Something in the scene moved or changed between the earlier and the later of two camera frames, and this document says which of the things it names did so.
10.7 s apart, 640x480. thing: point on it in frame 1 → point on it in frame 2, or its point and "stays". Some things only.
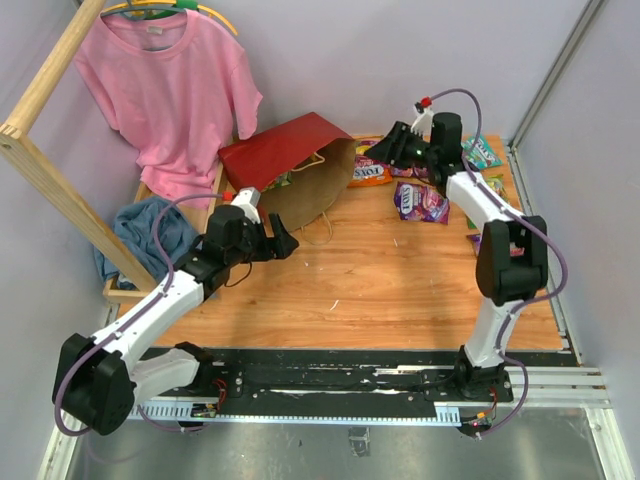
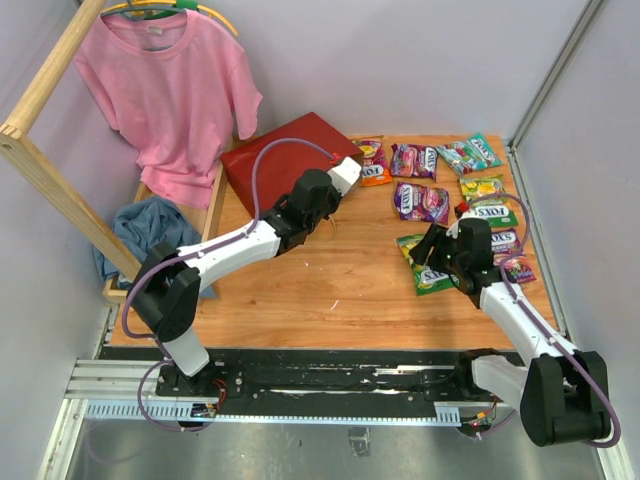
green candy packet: (281, 180) → (427, 280)
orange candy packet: (369, 171) stays
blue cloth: (134, 224) stays
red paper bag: (298, 167) stays
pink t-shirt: (178, 88) stays
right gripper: (393, 146) → (434, 237)
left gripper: (284, 243) → (336, 198)
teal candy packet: (480, 154) stays
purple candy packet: (418, 202) stays
